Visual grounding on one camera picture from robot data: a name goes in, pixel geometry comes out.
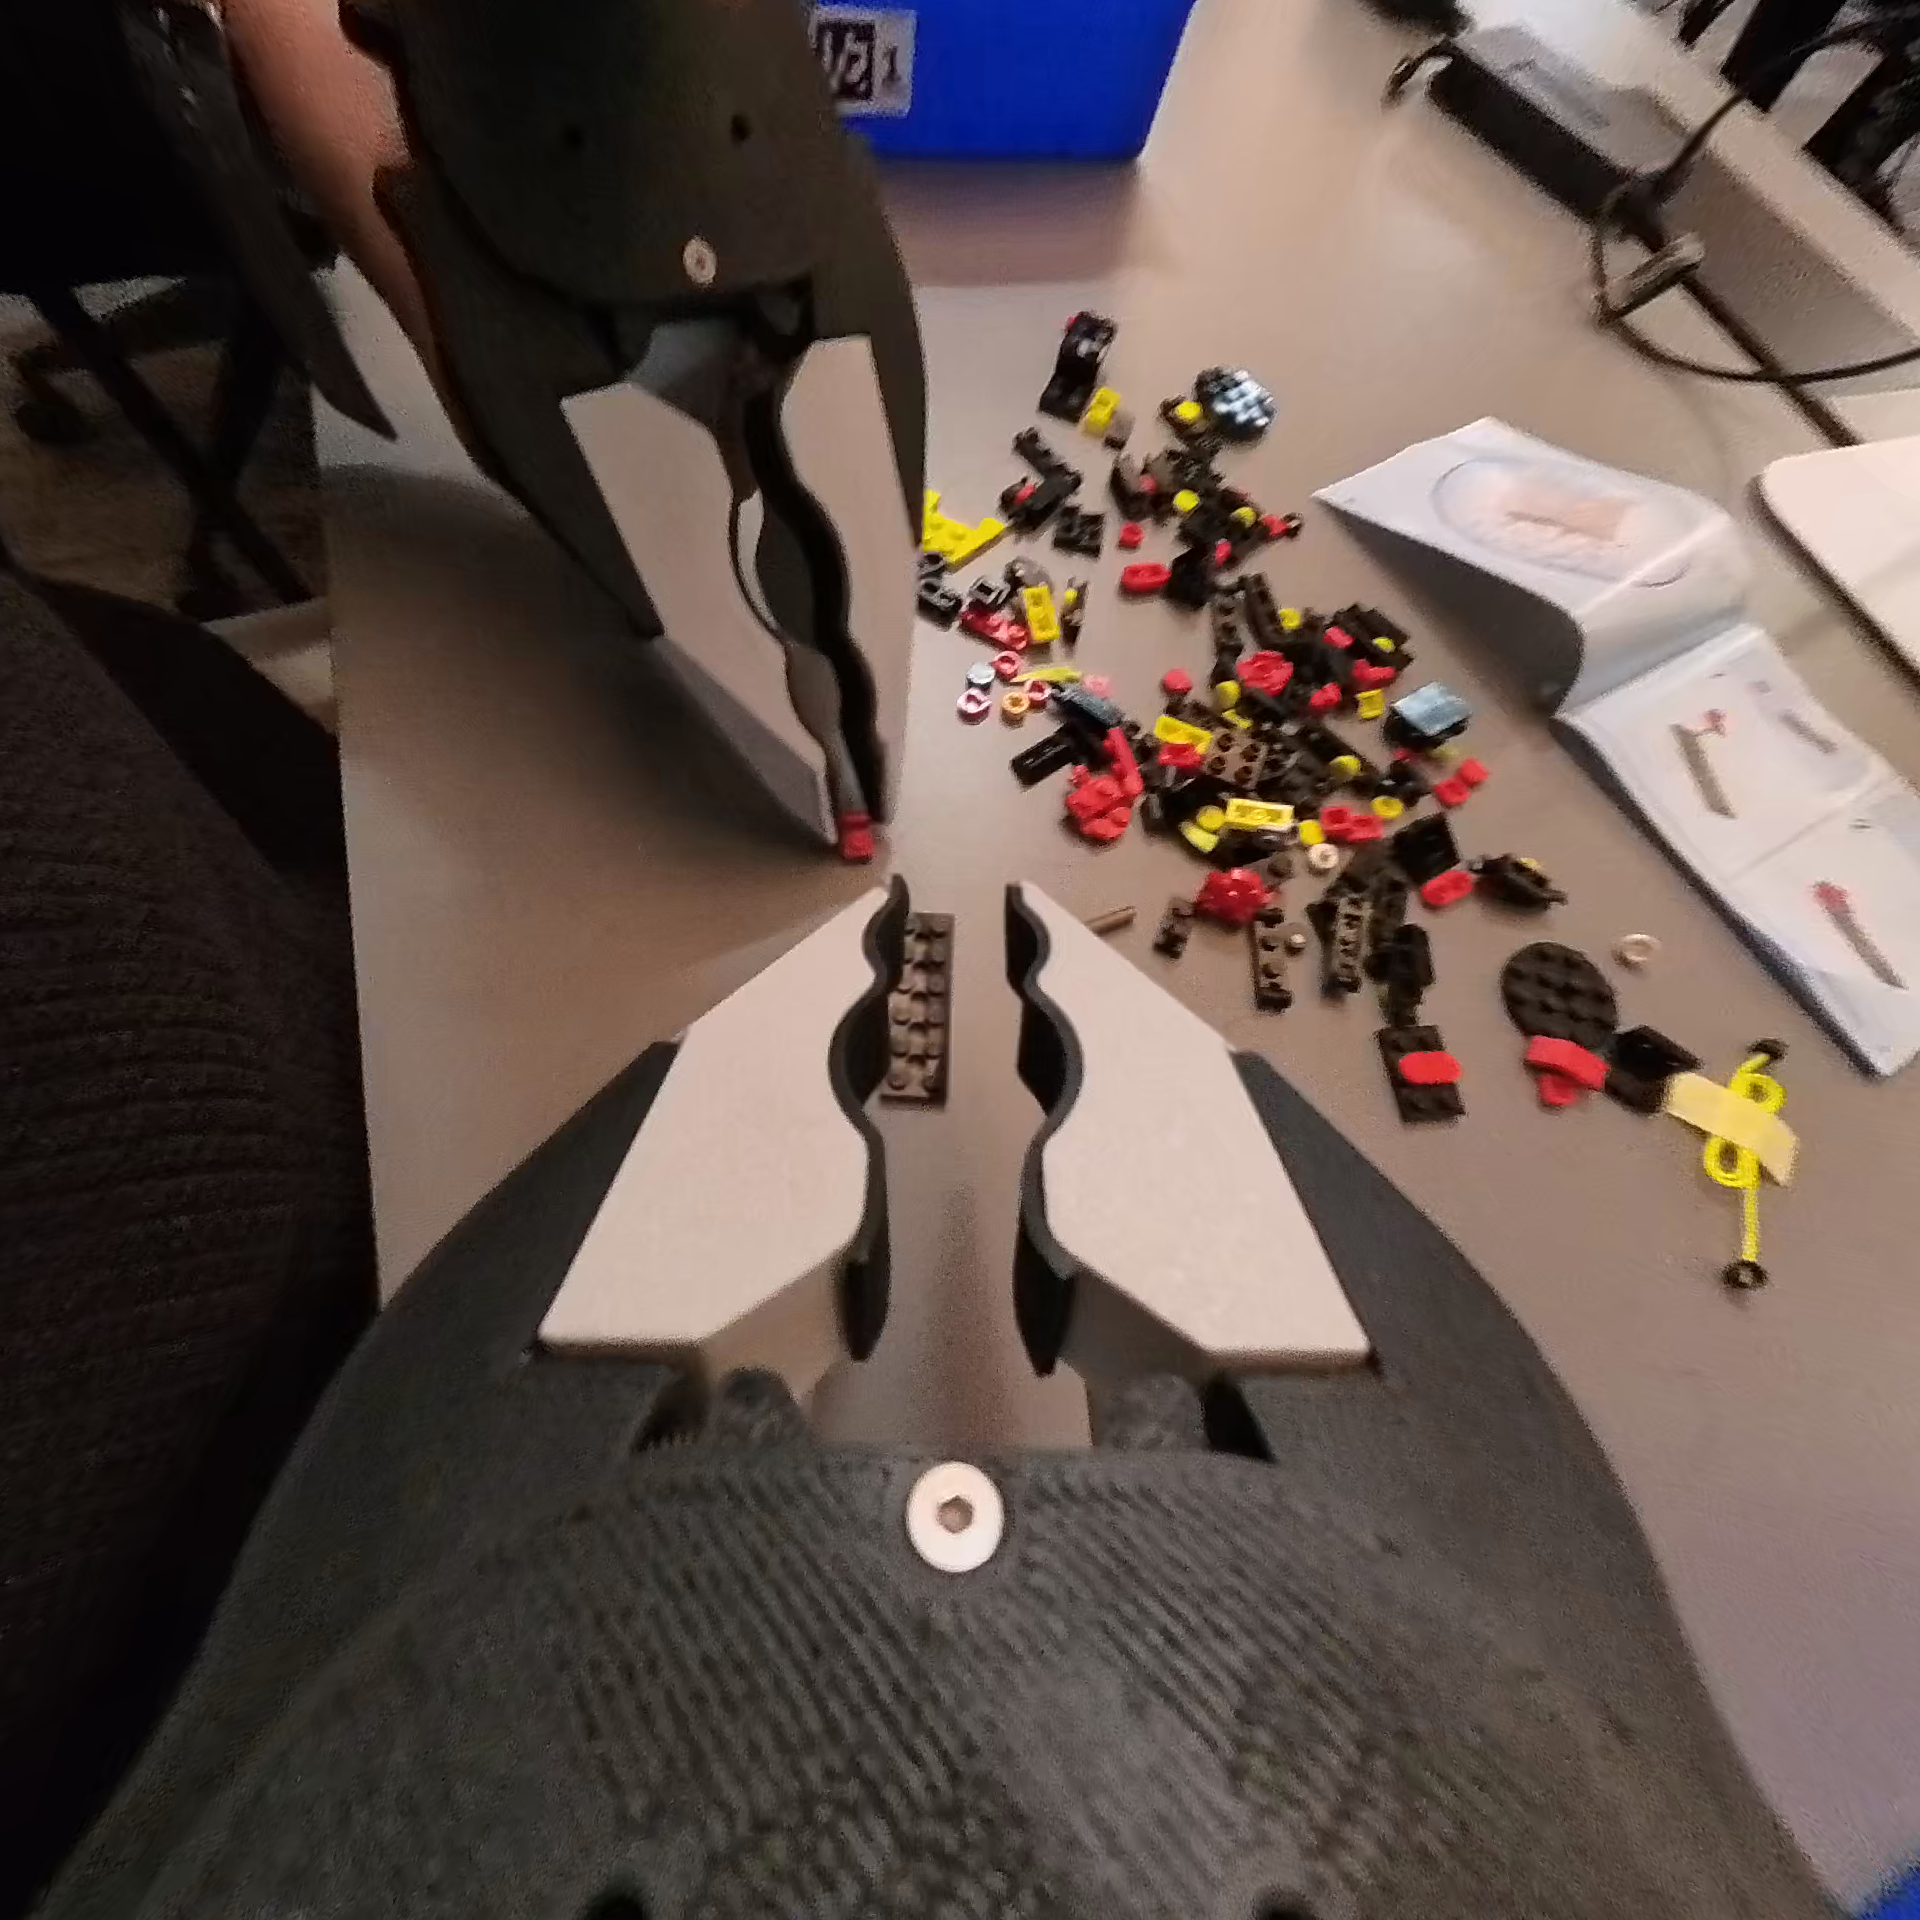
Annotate white label sticker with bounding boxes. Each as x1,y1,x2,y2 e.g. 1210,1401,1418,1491
809,7,918,118

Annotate yellow string with tag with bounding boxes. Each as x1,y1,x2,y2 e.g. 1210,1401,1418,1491
1662,1039,1800,1295

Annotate person's left forearm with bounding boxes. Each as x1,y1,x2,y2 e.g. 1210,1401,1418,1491
224,0,453,394

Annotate person's dark knit sweater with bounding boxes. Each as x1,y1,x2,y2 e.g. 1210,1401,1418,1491
0,569,378,1920

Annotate white flat panel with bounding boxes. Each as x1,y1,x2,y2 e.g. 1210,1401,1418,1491
1751,433,1920,681

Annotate pile of lego pieces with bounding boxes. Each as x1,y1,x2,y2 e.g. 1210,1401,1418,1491
914,305,1651,1127

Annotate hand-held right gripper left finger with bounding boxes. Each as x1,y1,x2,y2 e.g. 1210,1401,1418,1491
535,873,914,1407

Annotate lego instruction booklet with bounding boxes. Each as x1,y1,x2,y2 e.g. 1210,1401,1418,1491
1312,416,1920,1079

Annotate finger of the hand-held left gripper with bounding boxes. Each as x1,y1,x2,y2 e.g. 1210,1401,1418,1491
755,327,922,826
562,363,886,849

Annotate black chair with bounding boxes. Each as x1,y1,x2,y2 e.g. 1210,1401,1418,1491
0,0,400,600

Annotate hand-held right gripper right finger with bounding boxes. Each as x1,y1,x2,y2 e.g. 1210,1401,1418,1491
1001,880,1376,1421

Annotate blue plastic bin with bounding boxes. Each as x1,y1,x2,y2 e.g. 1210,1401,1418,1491
809,0,1201,163

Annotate black cable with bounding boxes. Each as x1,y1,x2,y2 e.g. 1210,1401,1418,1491
1581,88,1920,394

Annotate black round lego plate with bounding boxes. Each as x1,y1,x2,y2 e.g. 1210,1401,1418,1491
1498,938,1623,1077

